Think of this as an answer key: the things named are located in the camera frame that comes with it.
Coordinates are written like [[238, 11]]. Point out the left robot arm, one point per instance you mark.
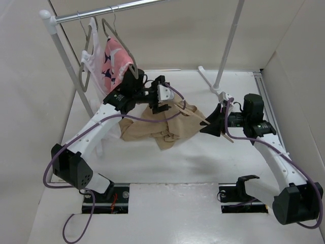
[[69, 162]]

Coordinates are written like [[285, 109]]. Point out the grey hanger with pink shirt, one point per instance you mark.
[[133, 68]]

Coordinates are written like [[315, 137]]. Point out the beige t shirt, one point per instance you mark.
[[180, 122]]

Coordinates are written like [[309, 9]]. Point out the aluminium rail on right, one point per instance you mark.
[[269, 113]]

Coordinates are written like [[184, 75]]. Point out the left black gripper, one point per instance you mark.
[[155, 107]]

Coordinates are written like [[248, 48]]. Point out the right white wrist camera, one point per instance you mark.
[[224, 97]]

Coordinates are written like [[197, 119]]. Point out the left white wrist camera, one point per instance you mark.
[[164, 93]]

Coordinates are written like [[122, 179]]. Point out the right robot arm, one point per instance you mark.
[[297, 199]]

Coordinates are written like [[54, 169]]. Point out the white tank top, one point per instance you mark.
[[95, 62]]

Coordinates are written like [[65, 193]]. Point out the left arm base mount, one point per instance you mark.
[[116, 204]]

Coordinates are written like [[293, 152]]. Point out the grey hanger with tank top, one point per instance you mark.
[[84, 58]]

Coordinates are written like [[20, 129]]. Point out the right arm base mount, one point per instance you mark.
[[232, 203]]

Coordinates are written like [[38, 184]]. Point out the pink shark print shirt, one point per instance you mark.
[[115, 65]]

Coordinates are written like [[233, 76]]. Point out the white clothes rack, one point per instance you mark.
[[51, 22]]

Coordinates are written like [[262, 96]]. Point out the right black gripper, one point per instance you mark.
[[215, 128]]

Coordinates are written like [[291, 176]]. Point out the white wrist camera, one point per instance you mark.
[[224, 97], [164, 93]]

